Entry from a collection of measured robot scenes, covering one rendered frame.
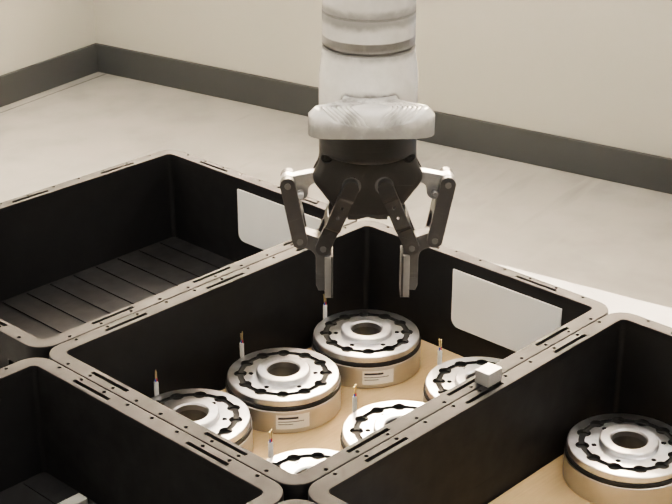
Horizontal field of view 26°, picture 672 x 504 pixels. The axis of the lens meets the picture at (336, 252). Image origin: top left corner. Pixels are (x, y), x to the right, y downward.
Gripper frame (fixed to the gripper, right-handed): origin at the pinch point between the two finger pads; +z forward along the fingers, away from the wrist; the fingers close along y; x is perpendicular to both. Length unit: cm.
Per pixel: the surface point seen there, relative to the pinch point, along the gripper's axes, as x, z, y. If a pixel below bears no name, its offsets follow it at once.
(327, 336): -17.5, 14.5, 2.9
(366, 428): 0.0, 14.1, -0.1
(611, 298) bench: -58, 30, -33
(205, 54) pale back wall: -360, 87, 39
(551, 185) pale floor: -274, 101, -63
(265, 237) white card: -37.7, 12.9, 9.3
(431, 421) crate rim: 10.4, 7.3, -4.6
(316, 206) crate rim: -32.7, 7.3, 3.8
